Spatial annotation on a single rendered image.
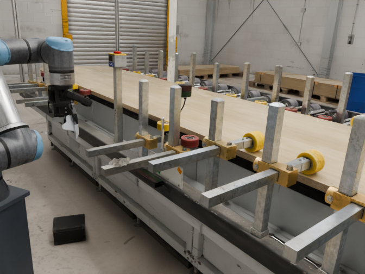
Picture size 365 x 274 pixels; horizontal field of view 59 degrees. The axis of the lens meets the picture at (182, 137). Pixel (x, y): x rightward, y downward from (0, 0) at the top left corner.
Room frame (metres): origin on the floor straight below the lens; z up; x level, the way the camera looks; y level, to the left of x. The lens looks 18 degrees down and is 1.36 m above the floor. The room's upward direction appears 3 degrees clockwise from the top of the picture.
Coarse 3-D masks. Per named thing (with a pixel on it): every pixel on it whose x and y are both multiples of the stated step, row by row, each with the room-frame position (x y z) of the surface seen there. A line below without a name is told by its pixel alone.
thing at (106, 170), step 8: (168, 152) 1.28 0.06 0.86; (176, 152) 1.29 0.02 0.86; (136, 160) 1.18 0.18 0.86; (144, 160) 1.19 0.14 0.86; (104, 168) 1.09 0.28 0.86; (112, 168) 1.10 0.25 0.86; (120, 168) 1.12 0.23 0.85; (128, 168) 1.14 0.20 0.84; (136, 168) 1.17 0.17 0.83; (104, 176) 1.08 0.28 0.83
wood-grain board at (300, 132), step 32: (128, 96) 2.20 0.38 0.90; (160, 96) 2.26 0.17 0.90; (192, 96) 2.31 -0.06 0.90; (224, 96) 2.37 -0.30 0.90; (192, 128) 1.51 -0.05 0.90; (224, 128) 1.54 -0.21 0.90; (256, 128) 1.56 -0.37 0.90; (288, 128) 1.59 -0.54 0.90; (320, 128) 1.62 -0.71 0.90; (288, 160) 1.15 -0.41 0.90
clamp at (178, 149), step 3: (165, 144) 1.37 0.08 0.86; (168, 147) 1.34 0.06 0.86; (171, 147) 1.32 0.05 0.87; (174, 147) 1.32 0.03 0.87; (177, 147) 1.32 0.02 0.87; (180, 147) 1.32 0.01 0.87; (168, 150) 1.34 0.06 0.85; (174, 150) 1.30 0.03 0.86; (177, 150) 1.29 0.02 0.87; (180, 150) 1.29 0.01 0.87; (189, 150) 1.29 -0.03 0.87; (177, 153) 1.29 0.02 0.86
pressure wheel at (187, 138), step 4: (184, 136) 1.36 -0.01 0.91; (188, 136) 1.35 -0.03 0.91; (192, 136) 1.37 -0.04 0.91; (196, 136) 1.37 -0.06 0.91; (184, 140) 1.32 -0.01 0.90; (188, 140) 1.32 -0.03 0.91; (192, 140) 1.32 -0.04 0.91; (196, 140) 1.33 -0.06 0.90; (184, 144) 1.32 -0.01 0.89; (188, 144) 1.32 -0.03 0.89; (192, 144) 1.32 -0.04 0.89; (196, 144) 1.33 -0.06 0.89
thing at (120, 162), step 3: (114, 159) 1.13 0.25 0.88; (117, 159) 1.15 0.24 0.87; (120, 159) 1.14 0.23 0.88; (123, 159) 1.14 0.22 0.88; (126, 159) 1.14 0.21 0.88; (129, 159) 1.17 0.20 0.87; (111, 162) 1.13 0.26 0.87; (114, 162) 1.13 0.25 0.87; (117, 162) 1.13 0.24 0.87; (120, 162) 1.11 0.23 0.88; (123, 162) 1.13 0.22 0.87; (126, 162) 1.14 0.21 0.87; (129, 162) 1.15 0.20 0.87; (114, 165) 1.11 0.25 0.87; (117, 165) 1.10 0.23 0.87; (120, 165) 1.10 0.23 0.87; (126, 165) 1.12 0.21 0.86
